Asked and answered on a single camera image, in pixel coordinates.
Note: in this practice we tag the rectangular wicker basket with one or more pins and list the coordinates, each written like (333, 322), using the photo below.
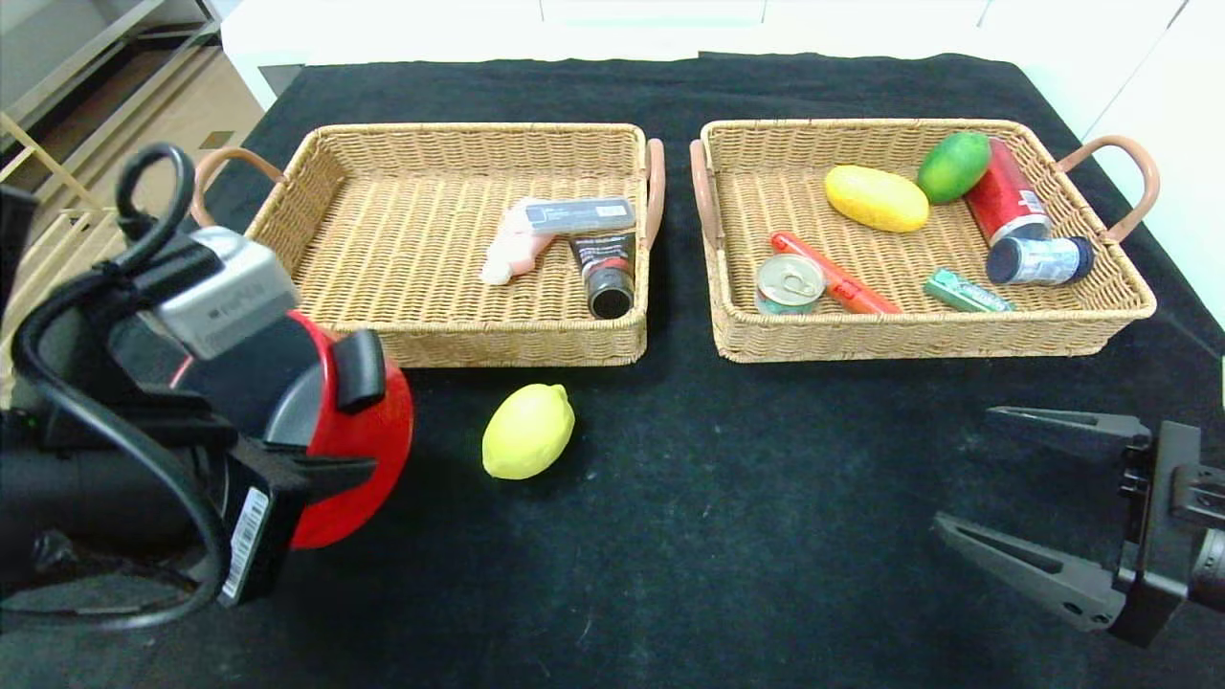
(861, 144)
(431, 287)

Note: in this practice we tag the red drink can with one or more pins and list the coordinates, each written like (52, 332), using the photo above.
(1000, 194)

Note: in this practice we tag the yellow mango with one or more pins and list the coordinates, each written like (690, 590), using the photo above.
(876, 196)

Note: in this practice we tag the grey metal shelf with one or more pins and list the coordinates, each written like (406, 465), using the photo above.
(86, 57)

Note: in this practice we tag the clear plastic razor case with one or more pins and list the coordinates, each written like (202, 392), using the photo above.
(579, 215)

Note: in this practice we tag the green oval fruit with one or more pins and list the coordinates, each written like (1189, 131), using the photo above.
(952, 167)

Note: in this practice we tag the pink lotion bottle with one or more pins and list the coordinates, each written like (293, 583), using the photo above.
(512, 254)

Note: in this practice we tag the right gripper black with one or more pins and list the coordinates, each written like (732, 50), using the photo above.
(1163, 531)

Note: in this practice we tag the red pot black interior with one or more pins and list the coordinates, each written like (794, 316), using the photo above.
(373, 440)

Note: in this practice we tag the yellow wooden rack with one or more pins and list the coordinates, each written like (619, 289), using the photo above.
(57, 230)

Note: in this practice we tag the green chewing gum pack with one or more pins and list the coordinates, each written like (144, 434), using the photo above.
(967, 292)

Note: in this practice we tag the yellow lemon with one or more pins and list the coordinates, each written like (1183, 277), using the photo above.
(526, 433)

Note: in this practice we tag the black cosmetic tube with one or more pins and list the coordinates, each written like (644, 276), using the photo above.
(605, 266)

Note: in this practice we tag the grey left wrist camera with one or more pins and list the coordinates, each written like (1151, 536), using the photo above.
(225, 297)

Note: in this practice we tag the small silver tin can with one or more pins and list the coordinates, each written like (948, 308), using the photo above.
(790, 279)

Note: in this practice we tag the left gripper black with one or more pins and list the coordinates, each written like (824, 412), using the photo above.
(251, 536)

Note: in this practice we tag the orange sausage stick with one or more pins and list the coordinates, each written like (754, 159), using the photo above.
(842, 277)

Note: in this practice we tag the black tablecloth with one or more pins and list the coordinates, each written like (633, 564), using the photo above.
(612, 91)

